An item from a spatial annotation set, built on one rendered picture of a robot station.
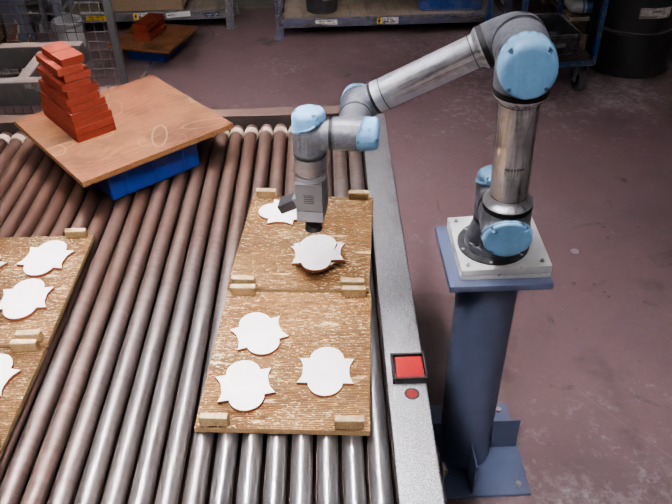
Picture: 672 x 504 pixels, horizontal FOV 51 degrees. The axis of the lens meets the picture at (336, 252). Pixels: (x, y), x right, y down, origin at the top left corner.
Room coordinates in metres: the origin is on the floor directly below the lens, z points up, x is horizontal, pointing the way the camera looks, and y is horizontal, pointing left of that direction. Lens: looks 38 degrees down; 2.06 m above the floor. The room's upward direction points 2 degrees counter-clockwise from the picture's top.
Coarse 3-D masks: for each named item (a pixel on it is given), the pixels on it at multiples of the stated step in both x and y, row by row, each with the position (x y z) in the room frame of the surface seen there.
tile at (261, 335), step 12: (240, 324) 1.17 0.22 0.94; (252, 324) 1.17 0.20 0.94; (264, 324) 1.17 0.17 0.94; (276, 324) 1.17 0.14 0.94; (240, 336) 1.13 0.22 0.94; (252, 336) 1.13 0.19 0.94; (264, 336) 1.13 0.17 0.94; (276, 336) 1.13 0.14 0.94; (288, 336) 1.13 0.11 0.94; (240, 348) 1.10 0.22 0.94; (252, 348) 1.09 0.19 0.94; (264, 348) 1.09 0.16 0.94; (276, 348) 1.09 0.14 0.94
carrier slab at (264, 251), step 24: (336, 216) 1.60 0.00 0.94; (360, 216) 1.60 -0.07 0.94; (240, 240) 1.50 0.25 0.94; (264, 240) 1.50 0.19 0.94; (288, 240) 1.50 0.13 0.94; (336, 240) 1.49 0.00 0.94; (360, 240) 1.49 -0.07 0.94; (240, 264) 1.40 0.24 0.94; (264, 264) 1.40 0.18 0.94; (288, 264) 1.40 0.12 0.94; (336, 264) 1.39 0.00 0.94; (360, 264) 1.39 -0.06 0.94; (264, 288) 1.31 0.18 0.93; (288, 288) 1.30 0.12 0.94; (312, 288) 1.30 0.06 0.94; (336, 288) 1.30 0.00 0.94
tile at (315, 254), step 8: (304, 240) 1.45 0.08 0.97; (312, 240) 1.45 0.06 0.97; (320, 240) 1.45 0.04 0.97; (296, 248) 1.42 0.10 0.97; (304, 248) 1.42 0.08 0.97; (312, 248) 1.42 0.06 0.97; (320, 248) 1.42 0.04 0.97; (328, 248) 1.41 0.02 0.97; (296, 256) 1.39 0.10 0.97; (304, 256) 1.38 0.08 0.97; (312, 256) 1.38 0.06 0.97; (320, 256) 1.38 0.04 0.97; (328, 256) 1.38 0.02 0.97; (336, 256) 1.38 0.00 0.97; (296, 264) 1.36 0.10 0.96; (304, 264) 1.35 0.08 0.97; (312, 264) 1.35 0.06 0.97; (320, 264) 1.35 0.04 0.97; (328, 264) 1.35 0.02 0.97
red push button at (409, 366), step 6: (396, 360) 1.06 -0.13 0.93; (402, 360) 1.06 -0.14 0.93; (408, 360) 1.06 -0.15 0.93; (414, 360) 1.06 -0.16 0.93; (420, 360) 1.06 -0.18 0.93; (396, 366) 1.04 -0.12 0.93; (402, 366) 1.04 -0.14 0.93; (408, 366) 1.04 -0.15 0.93; (414, 366) 1.04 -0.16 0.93; (420, 366) 1.04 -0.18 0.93; (396, 372) 1.03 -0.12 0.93; (402, 372) 1.03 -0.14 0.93; (408, 372) 1.03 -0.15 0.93; (414, 372) 1.03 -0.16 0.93; (420, 372) 1.03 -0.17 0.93
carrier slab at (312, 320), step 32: (224, 320) 1.20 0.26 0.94; (288, 320) 1.19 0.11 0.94; (320, 320) 1.19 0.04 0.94; (352, 320) 1.18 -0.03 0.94; (224, 352) 1.09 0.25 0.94; (288, 352) 1.09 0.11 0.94; (352, 352) 1.08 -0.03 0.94; (288, 384) 1.00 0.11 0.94; (256, 416) 0.91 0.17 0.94; (288, 416) 0.91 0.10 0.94; (320, 416) 0.91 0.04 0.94
